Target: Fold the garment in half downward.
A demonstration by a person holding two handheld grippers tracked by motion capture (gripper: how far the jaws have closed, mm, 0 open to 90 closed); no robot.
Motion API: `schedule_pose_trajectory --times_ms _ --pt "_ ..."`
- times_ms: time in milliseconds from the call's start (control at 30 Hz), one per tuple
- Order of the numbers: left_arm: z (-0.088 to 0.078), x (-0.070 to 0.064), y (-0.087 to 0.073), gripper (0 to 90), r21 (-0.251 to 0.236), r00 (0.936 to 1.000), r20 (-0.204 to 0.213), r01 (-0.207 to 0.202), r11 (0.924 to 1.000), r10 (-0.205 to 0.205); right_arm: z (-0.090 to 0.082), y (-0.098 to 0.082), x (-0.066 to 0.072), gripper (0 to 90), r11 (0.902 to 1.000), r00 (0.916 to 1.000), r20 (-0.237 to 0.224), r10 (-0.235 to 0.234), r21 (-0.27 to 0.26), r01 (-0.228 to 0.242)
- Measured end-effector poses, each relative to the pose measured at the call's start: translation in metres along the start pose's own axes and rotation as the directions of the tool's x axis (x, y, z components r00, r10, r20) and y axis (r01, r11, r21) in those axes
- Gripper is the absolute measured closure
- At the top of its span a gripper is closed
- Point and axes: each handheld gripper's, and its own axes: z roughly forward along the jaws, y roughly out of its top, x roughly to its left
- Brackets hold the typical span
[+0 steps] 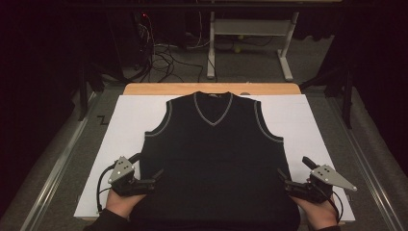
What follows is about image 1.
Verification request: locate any navy knit sweater vest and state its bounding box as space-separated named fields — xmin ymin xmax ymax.
xmin=129 ymin=90 xmax=301 ymax=231

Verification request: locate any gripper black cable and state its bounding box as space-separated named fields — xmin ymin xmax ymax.
xmin=95 ymin=165 xmax=117 ymax=214
xmin=326 ymin=190 xmax=344 ymax=224

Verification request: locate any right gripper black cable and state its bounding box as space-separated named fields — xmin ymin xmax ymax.
xmin=326 ymin=190 xmax=344 ymax=224

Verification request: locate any white table sheet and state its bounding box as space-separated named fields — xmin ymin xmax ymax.
xmin=73 ymin=93 xmax=356 ymax=222

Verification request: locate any tangle of floor cables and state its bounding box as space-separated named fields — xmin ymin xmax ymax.
xmin=134 ymin=13 xmax=206 ymax=84

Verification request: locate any person's right hand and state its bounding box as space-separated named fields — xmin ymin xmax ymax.
xmin=290 ymin=195 xmax=340 ymax=231

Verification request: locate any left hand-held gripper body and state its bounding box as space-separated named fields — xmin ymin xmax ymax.
xmin=107 ymin=156 xmax=157 ymax=197

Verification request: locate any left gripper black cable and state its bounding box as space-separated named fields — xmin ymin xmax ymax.
xmin=95 ymin=165 xmax=117 ymax=214

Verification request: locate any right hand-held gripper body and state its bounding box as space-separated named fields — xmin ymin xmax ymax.
xmin=284 ymin=164 xmax=358 ymax=204

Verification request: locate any black metal stand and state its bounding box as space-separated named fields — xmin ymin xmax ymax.
xmin=299 ymin=61 xmax=356 ymax=130
xmin=76 ymin=59 xmax=107 ymax=122

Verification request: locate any white desk frame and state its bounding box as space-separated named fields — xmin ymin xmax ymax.
xmin=206 ymin=11 xmax=300 ymax=82

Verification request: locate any dark equipment with red light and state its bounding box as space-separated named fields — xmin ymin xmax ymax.
xmin=136 ymin=12 xmax=155 ymax=70

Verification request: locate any person's left hand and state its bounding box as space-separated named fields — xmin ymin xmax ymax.
xmin=105 ymin=189 xmax=147 ymax=219

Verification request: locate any metal floor rail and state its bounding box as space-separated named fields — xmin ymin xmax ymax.
xmin=18 ymin=91 xmax=98 ymax=231
xmin=326 ymin=95 xmax=406 ymax=231

